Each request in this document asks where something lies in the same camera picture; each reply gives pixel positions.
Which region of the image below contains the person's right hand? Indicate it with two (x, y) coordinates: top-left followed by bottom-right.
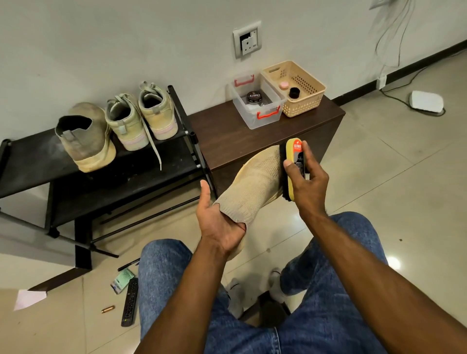
(283, 140), (331, 220)

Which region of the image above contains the person's left hand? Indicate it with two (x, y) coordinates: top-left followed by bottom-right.
(196, 179), (248, 256)

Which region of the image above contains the black orange shoe brush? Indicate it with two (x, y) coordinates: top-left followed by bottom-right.
(281, 137), (311, 202)

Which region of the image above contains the worn tan slip-on shoe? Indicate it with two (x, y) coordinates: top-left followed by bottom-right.
(213, 144), (286, 260)
(54, 102), (118, 174)

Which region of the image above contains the clear plastic storage box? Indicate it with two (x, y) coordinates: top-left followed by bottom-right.
(228, 72), (287, 131)

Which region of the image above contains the beige plastic basket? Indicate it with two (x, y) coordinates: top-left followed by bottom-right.
(261, 60), (328, 118)

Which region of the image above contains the pale green lace-up shoe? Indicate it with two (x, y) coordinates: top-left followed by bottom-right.
(104, 93), (163, 172)
(137, 81), (180, 141)

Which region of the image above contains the person's right forearm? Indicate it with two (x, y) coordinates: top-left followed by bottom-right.
(301, 208), (467, 354)

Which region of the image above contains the person's left forearm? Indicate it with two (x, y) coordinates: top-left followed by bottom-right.
(135, 244), (229, 354)

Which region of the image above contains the person's right leg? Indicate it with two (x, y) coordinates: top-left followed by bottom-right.
(273, 212), (390, 354)

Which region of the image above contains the person's leg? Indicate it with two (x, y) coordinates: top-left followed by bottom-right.
(273, 212), (390, 354)
(138, 238), (282, 354)

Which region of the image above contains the person's left leg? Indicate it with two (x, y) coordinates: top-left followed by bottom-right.
(138, 238), (282, 354)

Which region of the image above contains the dark brown wooden cabinet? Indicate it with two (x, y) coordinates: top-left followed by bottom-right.
(188, 95), (346, 196)

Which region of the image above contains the black pen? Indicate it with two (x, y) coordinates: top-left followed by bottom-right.
(117, 257), (141, 271)

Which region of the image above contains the black stool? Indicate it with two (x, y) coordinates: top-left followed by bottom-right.
(241, 292), (291, 329)

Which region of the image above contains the green paper packet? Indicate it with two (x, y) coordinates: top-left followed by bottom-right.
(110, 267), (137, 295)

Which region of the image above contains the black remote control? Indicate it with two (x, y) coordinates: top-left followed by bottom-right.
(121, 277), (140, 327)

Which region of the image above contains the white router box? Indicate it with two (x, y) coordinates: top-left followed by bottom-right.
(409, 89), (445, 115)

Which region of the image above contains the black metal shoe rack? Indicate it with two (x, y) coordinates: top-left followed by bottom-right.
(0, 85), (216, 293)

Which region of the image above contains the white paper sheet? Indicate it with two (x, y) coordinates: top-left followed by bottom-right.
(13, 289), (48, 312)

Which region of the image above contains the white cable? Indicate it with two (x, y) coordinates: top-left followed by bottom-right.
(374, 0), (445, 117)

